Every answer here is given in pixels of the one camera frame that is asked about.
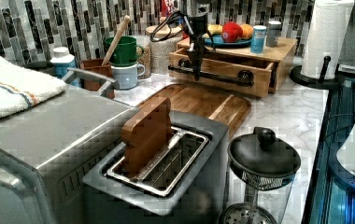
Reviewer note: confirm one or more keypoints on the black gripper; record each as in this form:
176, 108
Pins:
196, 27

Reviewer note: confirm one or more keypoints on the wooden drawer with black handle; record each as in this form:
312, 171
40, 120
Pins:
250, 76

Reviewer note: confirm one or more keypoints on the wooden drawer cabinet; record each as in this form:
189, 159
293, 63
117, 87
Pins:
282, 55

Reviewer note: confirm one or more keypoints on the yellow banana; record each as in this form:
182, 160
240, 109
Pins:
214, 29

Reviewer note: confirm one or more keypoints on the red apple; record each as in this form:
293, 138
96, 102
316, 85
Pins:
231, 32

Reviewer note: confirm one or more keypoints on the froot loops cereal box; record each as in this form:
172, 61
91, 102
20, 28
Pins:
168, 7

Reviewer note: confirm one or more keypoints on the jar with wooden lid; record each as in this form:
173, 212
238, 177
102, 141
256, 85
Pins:
159, 51

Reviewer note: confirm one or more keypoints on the orange fruit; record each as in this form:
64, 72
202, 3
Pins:
247, 31

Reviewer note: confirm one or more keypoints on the blue shaker white cap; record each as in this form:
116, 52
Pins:
257, 40

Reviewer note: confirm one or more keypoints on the grey shaker white cap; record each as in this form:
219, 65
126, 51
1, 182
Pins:
273, 33

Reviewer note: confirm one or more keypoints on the green mug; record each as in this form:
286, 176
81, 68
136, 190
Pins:
126, 53

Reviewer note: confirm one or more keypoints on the light blue mug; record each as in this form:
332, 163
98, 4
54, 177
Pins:
127, 76

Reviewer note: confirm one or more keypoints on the wooden cutting board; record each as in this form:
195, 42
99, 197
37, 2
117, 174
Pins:
206, 102

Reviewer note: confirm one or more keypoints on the black paper towel holder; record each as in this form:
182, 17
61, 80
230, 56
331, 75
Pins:
320, 83

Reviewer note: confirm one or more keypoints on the wooden toast slice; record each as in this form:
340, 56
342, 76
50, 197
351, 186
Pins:
145, 134

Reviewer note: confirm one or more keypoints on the white paper towel roll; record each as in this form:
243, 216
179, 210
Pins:
326, 35

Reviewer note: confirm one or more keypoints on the blue bottle white cap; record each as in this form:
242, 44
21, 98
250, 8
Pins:
62, 59

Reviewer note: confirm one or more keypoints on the glass french press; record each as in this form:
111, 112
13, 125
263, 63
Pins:
267, 166

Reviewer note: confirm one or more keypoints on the black slot toaster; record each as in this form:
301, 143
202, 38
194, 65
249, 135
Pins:
184, 184

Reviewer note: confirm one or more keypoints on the white striped dish towel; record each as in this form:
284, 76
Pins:
22, 88

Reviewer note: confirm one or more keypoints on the stainless steel toaster oven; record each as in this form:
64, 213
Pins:
46, 150

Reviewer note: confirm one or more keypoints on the wooden spoon handle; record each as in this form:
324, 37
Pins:
116, 39

